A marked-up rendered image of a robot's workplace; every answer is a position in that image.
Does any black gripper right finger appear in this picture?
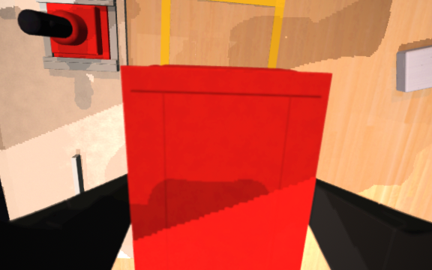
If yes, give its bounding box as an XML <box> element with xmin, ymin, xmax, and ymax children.
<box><xmin>308</xmin><ymin>178</ymin><xmax>432</xmax><ymax>270</ymax></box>

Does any yellow rectangular outline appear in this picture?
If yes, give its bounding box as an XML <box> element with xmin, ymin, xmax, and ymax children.
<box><xmin>160</xmin><ymin>0</ymin><xmax>285</xmax><ymax>68</ymax></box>

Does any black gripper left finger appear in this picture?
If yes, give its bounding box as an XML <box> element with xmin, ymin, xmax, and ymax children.
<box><xmin>0</xmin><ymin>173</ymin><xmax>131</xmax><ymax>270</ymax></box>

